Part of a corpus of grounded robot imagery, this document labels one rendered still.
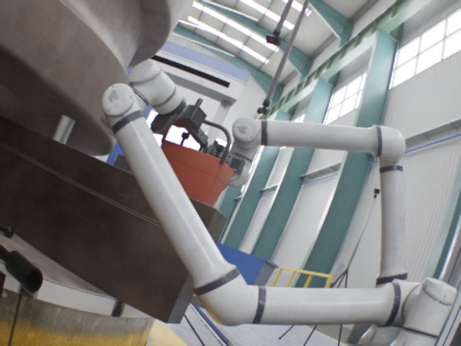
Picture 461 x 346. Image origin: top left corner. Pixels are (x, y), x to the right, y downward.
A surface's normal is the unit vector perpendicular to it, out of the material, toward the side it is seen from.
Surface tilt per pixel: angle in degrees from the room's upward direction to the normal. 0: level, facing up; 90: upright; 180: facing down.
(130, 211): 90
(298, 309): 90
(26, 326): 90
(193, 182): 97
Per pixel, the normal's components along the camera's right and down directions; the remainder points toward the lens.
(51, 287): 0.85, 0.30
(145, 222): -0.22, -0.22
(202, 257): 0.13, -0.12
